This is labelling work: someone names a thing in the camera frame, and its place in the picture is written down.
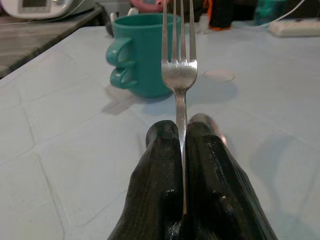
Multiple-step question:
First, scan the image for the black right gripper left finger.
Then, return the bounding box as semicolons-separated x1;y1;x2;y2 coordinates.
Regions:
106;120;185;240

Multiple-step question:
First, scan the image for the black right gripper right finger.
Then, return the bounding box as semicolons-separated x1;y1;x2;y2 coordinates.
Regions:
184;113;279;240

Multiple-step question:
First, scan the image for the silver metal fork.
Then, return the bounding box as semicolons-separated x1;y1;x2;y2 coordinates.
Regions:
161;0;198;216

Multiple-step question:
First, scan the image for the teal plastic mug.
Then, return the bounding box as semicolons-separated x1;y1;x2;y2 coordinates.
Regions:
105;13;182;99

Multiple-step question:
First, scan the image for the small clear glass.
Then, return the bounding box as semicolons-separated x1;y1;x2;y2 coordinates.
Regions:
198;13;210;35

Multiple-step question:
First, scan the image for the black and orange object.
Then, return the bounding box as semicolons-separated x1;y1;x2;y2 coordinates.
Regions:
202;0;234;31

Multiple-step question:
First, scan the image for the pink object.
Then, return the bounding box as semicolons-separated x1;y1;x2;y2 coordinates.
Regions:
129;0;166;14

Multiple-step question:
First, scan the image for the white power strip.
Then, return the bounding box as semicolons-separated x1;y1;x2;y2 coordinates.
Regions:
268;19;320;38

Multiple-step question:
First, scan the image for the teal patterned container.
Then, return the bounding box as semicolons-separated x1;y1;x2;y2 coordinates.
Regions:
254;0;288;26

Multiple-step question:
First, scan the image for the grey wooden counter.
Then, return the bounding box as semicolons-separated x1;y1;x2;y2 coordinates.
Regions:
0;4;105;79

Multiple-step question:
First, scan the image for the white kitchen appliance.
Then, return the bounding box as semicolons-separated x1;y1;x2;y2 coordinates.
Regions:
0;0;99;20

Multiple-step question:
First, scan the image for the white power cable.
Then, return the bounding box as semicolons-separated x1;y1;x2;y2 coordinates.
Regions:
254;0;313;26

